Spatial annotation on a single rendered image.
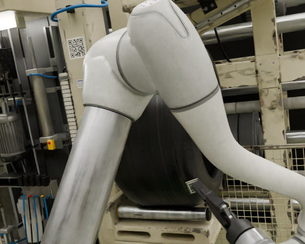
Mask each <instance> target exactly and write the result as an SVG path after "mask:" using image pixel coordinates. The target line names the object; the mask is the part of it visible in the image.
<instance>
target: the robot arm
mask: <svg viewBox="0 0 305 244"><path fill-rule="evenodd" d="M82 75H83V84H82V94H81V99H82V103H83V106H84V107H85V109H84V112H83V115H82V118H81V121H80V124H79V127H78V130H77V133H76V137H75V140H74V143H73V146H72V149H71V152H70V155H69V158H68V161H67V164H66V167H65V170H64V173H63V176H62V179H61V183H60V186H59V188H58V191H57V194H56V197H55V200H54V203H53V206H52V209H51V212H50V215H49V218H48V222H47V225H46V228H45V231H44V234H43V237H42V240H41V243H40V244H95V243H96V240H97V236H98V233H99V230H100V227H101V224H102V220H103V217H104V214H105V210H106V207H107V203H108V200H109V197H110V193H111V190H112V187H113V184H114V181H115V177H116V174H117V171H118V167H119V164H120V161H121V157H122V153H123V150H124V147H125V144H126V141H127V137H128V134H129V131H130V128H131V124H132V122H135V121H136V120H137V119H138V118H139V117H140V116H141V115H142V113H143V111H144V109H145V108H146V106H147V105H148V103H149V102H150V100H151V99H152V97H153V96H154V95H160V96H161V97H162V99H163V100H164V102H165V103H166V105H167V106H168V108H169V110H170V112H171V113H172V114H173V115H174V117H175V118H176V119H177V120H178V122H179V123H180V124H181V125H182V126H183V128H184V129H185V130H186V132H187V133H188V134H189V136H190V137H191V138H192V140H193V141H194V142H195V144H196V145H197V147H198V148H199V149H200V151H201V152H202V153H203V154H204V156H205V157H206V158H207V159H208V160H209V161H210V162H211V163H212V164H213V165H214V166H215V167H217V168H218V169H219V170H221V171H222V172H223V173H225V174H227V175H229V176H231V177H233V178H235V179H237V180H240V181H242V182H245V183H248V184H251V185H254V186H257V187H260V188H263V189H266V190H269V191H272V192H274V193H277V194H280V195H283V196H286V197H289V198H291V199H294V200H296V201H297V202H299V203H300V205H301V207H302V210H301V212H300V213H299V215H298V218H297V221H298V226H297V229H296V230H297V233H296V234H295V235H294V236H293V237H292V238H290V239H289V240H287V241H285V242H282V243H280V244H305V177H304V176H302V175H300V174H298V173H296V172H294V171H291V170H289V169H287V168H285V167H282V166H280V165H278V164H276V163H273V162H271V161H269V160H267V159H264V158H262V157H260V156H258V155H255V154H253V153H251V152H249V151H248V150H246V149H244V148H243V147H242V146H241V145H239V144H238V142H237V141H236V140H235V139H234V137H233V135H232V133H231V130H230V127H229V123H228V120H227V116H226V112H225V108H224V104H223V99H222V94H221V90H220V87H219V84H218V81H217V78H216V75H215V72H214V67H213V64H212V61H211V59H210V57H209V55H208V52H207V50H206V48H205V46H204V44H203V42H202V40H201V38H200V36H199V34H198V32H197V31H196V29H195V27H194V26H193V24H192V23H191V21H190V20H189V19H188V17H187V16H186V15H185V14H184V12H183V11H182V10H181V9H180V8H179V7H178V6H177V5H176V4H175V3H174V2H173V1H171V0H147V1H145V2H143V3H141V4H139V5H137V6H136V7H135V8H134V9H133V10H132V12H131V14H130V15H129V18H128V22H127V27H126V28H123V29H120V30H117V31H115V32H113V33H110V34H108V35H107V36H105V37H103V38H101V39H100V40H98V41H97V42H96V43H95V44H94V45H93V46H92V47H91V48H90V49H89V51H88V52H87V54H86V56H85V58H84V61H83V65H82ZM191 186H192V188H193V189H194V191H195V192H196V193H197V194H198V195H199V196H200V197H201V199H202V200H203V201H204V202H205V203H204V206H205V207H206V206H209V210H210V211H211V212H212V213H213V215H214V216H215V217H216V219H217V220H218V221H219V222H220V224H221V225H222V226H223V228H224V229H225V230H226V239H227V241H228V242H229V243H230V244H275V242H274V241H273V240H271V239H270V238H269V237H268V236H267V235H266V234H265V233H264V232H263V230H261V229H259V228H256V227H255V226H254V225H253V224H252V223H251V222H250V221H249V220H247V219H237V215H236V214H235V213H234V212H232V211H231V210H230V209H229V208H228V207H229V204H228V203H227V202H224V201H223V200H222V199H221V198H220V197H219V196H218V195H217V194H216V193H214V191H212V190H209V189H208V188H207V187H206V186H205V185H204V184H203V183H202V182H201V181H200V180H198V181H196V182H195V183H193V184H192V185H191Z"/></svg>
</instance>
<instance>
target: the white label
mask: <svg viewBox="0 0 305 244"><path fill-rule="evenodd" d="M196 181H198V178H196V179H194V180H191V181H188V182H185V183H186V185H187V188H188V190H189V192H190V194H193V193H196V192H195V191H194V189H193V188H192V186H191V185H192V184H193V183H195V182H196Z"/></svg>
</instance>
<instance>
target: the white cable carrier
mask: <svg viewBox="0 0 305 244"><path fill-rule="evenodd" d="M67 75H68V73H61V74H59V76H67ZM60 81H62V82H61V85H62V87H61V89H64V90H62V93H64V94H63V97H65V98H64V101H65V103H64V104H65V106H66V107H65V109H68V110H67V111H66V114H67V117H68V122H69V123H68V124H69V126H70V127H69V129H70V133H71V137H72V139H71V140H72V141H74V140H75V137H76V133H77V130H78V127H77V122H76V115H75V110H74V104H73V100H72V94H71V89H70V83H69V79H62V80H60Z"/></svg>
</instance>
